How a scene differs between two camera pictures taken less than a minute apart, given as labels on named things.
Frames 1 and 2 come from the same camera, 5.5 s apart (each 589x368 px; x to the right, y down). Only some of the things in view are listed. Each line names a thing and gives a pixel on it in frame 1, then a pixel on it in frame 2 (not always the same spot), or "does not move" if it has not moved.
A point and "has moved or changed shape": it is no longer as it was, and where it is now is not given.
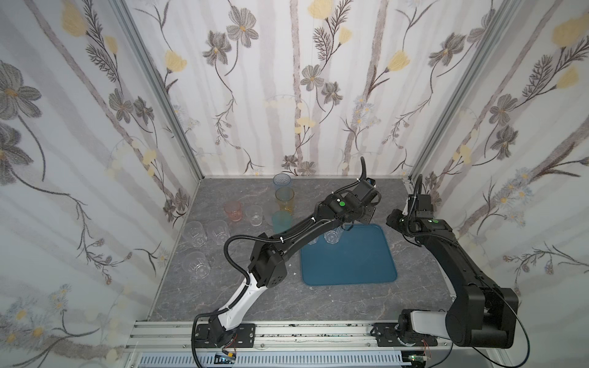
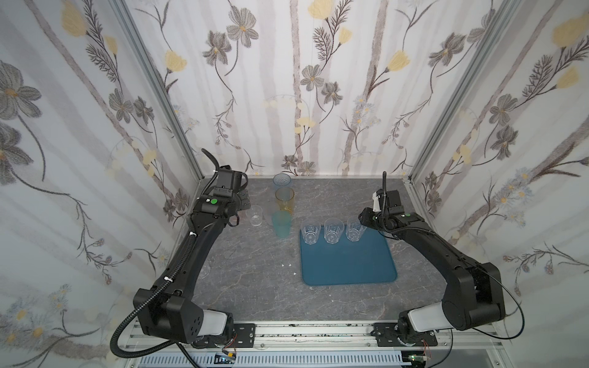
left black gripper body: (363, 214) -> (240, 201)
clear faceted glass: (193, 232) has moved or changed shape
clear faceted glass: (333, 236) does not move
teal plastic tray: (362, 256) does not move
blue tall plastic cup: (281, 179) does not move
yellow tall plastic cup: (284, 196) does not move
